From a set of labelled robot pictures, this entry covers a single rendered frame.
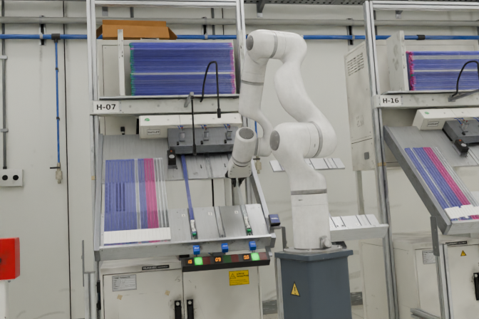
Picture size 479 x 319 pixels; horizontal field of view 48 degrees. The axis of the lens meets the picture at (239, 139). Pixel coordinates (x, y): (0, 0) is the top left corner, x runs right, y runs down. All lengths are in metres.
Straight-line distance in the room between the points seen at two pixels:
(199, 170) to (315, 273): 0.92
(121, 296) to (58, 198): 1.77
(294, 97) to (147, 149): 0.94
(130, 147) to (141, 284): 0.62
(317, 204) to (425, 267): 1.15
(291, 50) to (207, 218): 0.77
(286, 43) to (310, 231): 0.67
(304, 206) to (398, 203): 2.87
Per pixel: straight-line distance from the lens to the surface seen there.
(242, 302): 2.51
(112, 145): 2.58
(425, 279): 2.82
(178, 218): 2.23
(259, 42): 1.92
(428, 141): 2.95
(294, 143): 1.72
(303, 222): 1.76
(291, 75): 1.88
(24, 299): 4.19
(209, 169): 2.45
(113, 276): 2.45
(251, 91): 2.11
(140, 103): 2.64
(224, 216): 2.25
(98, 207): 2.27
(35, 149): 4.15
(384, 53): 3.19
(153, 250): 2.14
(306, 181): 1.75
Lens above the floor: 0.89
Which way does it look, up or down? 6 degrees up
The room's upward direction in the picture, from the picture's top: 3 degrees counter-clockwise
